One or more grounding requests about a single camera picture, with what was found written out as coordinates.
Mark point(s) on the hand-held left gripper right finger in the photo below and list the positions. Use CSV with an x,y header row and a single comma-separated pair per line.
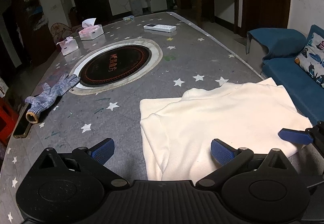
x,y
222,153

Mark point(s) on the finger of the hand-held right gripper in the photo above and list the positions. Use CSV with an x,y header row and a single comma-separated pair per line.
x,y
291,135

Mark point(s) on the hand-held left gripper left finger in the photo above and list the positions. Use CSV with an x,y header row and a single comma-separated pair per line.
x,y
103,151

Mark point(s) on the cream white sweatshirt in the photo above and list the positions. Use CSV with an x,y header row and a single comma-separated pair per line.
x,y
215,117

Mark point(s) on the grey star-print table cover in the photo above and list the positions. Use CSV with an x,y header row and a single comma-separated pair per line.
x,y
121,117

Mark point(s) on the blue sofa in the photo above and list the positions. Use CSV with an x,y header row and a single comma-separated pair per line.
x,y
283,72

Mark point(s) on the butterfly print pillow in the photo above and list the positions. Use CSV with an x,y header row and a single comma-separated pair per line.
x,y
312,59

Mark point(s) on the blue-grey knit work glove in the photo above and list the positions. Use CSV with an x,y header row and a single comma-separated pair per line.
x,y
50,92

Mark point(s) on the dark smartphone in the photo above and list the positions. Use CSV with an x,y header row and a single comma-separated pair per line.
x,y
21,127

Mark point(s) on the round black induction cooktop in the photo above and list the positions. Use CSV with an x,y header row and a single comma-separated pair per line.
x,y
116,62

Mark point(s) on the red plastic stool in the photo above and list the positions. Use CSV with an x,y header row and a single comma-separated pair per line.
x,y
6,122

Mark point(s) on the small white pink tissue pack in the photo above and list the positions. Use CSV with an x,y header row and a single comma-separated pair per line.
x,y
69,48

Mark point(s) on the large white pink tissue box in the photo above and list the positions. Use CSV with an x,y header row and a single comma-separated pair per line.
x,y
91,32

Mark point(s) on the polka-dot folding play tent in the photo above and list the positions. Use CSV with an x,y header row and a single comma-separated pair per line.
x,y
63,31

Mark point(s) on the white remote control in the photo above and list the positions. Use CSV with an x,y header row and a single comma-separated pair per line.
x,y
159,27

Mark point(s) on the open wooden shelf cabinet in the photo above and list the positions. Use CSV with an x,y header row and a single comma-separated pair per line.
x,y
33,24

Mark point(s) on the white water dispenser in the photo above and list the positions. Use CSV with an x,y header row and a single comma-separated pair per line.
x,y
136,2

